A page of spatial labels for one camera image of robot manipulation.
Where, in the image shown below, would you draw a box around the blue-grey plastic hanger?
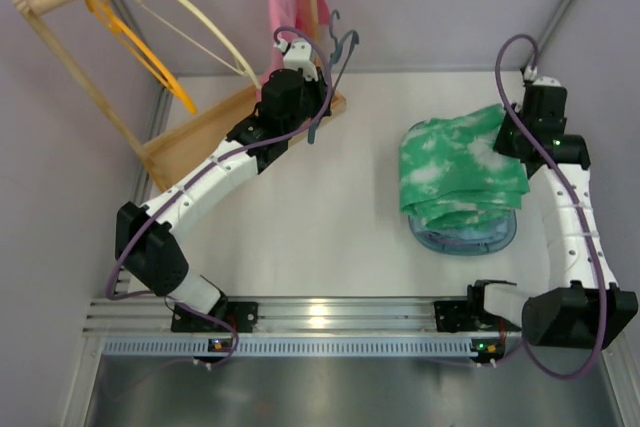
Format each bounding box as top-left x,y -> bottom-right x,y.
307,7 -> 362,146

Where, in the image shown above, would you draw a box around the green tie-dye trousers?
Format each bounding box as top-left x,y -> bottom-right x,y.
398,102 -> 531,232

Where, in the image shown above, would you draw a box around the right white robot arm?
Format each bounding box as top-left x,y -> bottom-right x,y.
476,78 -> 638,349

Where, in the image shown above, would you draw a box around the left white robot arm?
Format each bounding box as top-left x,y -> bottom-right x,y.
115,67 -> 334,317

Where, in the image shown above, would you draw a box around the cream plastic hanger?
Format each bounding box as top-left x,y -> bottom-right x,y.
134,0 -> 262,90

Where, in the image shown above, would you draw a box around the orange plastic hanger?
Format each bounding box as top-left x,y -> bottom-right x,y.
84,0 -> 198,114

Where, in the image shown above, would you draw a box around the pink garment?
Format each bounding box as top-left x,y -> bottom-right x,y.
257,0 -> 334,93

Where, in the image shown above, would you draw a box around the wooden clothes rack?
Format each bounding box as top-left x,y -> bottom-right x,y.
9,0 -> 348,191

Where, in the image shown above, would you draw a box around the light blue folded cloth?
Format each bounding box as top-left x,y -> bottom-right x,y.
409,218 -> 517,245

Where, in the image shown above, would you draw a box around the blue plastic tray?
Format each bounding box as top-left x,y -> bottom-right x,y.
403,118 -> 517,258

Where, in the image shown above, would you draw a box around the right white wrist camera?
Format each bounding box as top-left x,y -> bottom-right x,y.
522,65 -> 562,89

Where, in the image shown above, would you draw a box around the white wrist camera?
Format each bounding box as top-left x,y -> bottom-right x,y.
522,65 -> 562,89
271,37 -> 318,81

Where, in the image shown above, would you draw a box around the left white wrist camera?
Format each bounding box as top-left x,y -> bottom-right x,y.
271,37 -> 318,81

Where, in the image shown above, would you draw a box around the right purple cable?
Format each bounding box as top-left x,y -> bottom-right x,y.
493,34 -> 611,379

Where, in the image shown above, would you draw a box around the purple cable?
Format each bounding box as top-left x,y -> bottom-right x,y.
493,34 -> 611,379
103,25 -> 336,368

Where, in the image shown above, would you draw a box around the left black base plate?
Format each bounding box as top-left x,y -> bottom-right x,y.
170,301 -> 258,333

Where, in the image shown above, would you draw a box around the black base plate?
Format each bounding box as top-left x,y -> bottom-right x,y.
170,301 -> 258,333
433,300 -> 481,333

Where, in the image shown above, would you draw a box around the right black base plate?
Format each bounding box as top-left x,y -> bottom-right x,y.
433,300 -> 481,333

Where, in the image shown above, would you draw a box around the aluminium mounting rail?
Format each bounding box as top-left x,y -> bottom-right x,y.
82,296 -> 520,338

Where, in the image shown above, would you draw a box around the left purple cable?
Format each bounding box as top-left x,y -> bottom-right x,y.
103,25 -> 336,368

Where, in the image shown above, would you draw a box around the perforated grey cable duct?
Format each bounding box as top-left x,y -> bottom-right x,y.
103,337 -> 503,358

